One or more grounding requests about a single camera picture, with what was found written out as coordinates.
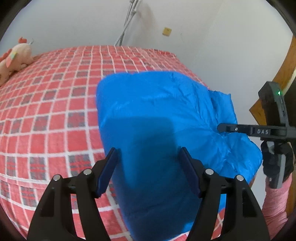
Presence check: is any blue puffer jacket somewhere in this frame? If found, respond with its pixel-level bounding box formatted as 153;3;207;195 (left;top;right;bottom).
96;71;262;240

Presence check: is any black gloved right hand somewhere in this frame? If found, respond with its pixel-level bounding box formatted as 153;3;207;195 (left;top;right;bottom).
261;141;294;182

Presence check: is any wooden door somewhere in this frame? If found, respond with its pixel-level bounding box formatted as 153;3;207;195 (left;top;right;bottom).
249;36;295;125

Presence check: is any pink unicorn plush toy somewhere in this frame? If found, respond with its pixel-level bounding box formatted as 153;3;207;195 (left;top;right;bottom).
0;37;34;86

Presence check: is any grey metal stand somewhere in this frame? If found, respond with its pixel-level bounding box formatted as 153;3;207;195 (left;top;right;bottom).
113;0;141;46

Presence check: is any yellow wall socket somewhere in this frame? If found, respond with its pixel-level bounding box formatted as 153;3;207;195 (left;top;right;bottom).
162;27;171;37

